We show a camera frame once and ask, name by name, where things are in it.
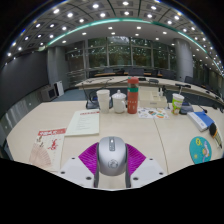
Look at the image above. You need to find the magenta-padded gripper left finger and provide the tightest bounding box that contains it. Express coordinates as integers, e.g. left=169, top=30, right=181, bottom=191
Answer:
left=58, top=142, right=101, bottom=189

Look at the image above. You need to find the stack of white paper cups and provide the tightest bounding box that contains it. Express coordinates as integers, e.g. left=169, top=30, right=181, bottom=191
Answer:
left=96, top=88, right=111, bottom=114

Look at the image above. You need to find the black desk conference unit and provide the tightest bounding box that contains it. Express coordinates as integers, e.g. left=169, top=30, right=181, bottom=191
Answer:
left=179, top=101, right=195, bottom=115
left=85, top=89, right=114, bottom=110

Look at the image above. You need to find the cream paper booklet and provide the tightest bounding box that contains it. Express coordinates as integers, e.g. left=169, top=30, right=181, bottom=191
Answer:
left=64, top=109, right=101, bottom=137

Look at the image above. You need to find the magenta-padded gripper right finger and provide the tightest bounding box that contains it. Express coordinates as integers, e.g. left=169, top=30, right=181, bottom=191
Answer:
left=124, top=143, right=167, bottom=189

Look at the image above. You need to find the grey box appliance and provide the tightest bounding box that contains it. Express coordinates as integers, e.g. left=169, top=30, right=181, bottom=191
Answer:
left=40, top=85, right=58, bottom=102

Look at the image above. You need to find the blue and white book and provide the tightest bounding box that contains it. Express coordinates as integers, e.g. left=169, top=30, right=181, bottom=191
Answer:
left=186, top=110, right=216, bottom=133

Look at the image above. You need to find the group of dark office chairs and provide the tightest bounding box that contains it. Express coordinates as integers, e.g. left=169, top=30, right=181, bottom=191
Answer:
left=88, top=66, right=178, bottom=80

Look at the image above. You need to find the red bottle with green band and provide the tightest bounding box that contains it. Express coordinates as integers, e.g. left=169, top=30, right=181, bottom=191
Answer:
left=126, top=76, right=140, bottom=115

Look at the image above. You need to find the white standing appliance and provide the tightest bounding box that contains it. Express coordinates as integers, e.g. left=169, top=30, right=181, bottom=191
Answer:
left=53, top=80, right=65, bottom=98

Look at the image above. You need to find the curved beige conference table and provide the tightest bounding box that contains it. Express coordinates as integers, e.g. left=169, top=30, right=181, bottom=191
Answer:
left=74, top=75, right=224, bottom=104

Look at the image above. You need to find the white lidded ceramic mug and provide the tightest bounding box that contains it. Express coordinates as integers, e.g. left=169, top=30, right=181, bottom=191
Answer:
left=111, top=89, right=128, bottom=114

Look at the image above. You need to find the red and white printed leaflet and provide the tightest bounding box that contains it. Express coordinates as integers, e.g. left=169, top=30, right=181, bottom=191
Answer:
left=28, top=127, right=68, bottom=173

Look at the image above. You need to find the group of ceiling lights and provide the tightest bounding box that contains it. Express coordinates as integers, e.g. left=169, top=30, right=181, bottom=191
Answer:
left=6, top=0, right=224, bottom=68

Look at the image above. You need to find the black microphone with yellow ring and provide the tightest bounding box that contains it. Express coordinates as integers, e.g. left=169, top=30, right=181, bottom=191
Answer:
left=208, top=122, right=224, bottom=149

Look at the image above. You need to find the green printed paper cup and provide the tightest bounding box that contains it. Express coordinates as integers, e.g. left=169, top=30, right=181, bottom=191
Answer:
left=171, top=92, right=185, bottom=116

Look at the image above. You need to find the colourful sticker sheet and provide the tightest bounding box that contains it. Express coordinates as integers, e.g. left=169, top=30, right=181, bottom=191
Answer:
left=137, top=107, right=170, bottom=120

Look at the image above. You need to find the silver grey computer mouse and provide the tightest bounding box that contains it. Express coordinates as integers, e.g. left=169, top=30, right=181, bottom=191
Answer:
left=96, top=135, right=128, bottom=177

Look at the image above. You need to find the round teal cartoon mouse pad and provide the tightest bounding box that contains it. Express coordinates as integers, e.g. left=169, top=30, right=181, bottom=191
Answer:
left=188, top=135, right=213, bottom=165

